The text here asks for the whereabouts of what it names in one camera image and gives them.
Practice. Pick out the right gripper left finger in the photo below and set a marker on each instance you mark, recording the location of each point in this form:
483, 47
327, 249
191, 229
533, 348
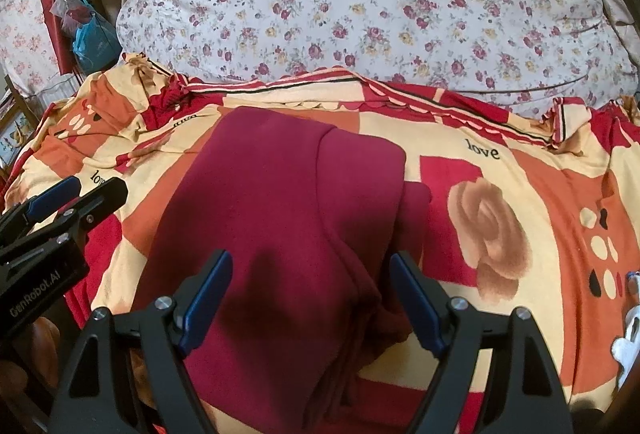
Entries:
126, 373

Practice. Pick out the white cloth item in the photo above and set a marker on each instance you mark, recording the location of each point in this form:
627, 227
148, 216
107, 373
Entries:
625, 349

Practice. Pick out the floral white quilt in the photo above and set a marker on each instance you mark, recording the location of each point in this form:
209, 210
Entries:
518, 54

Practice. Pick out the maroon fleece garment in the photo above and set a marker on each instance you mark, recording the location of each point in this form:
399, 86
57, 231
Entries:
310, 214

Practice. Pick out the red orange patterned blanket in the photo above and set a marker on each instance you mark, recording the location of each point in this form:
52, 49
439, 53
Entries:
536, 213

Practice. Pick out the teal plastic bag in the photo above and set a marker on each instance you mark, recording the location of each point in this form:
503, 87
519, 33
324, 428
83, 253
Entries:
95, 45

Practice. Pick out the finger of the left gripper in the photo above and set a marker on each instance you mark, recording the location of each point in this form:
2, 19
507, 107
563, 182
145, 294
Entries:
18, 221
79, 216

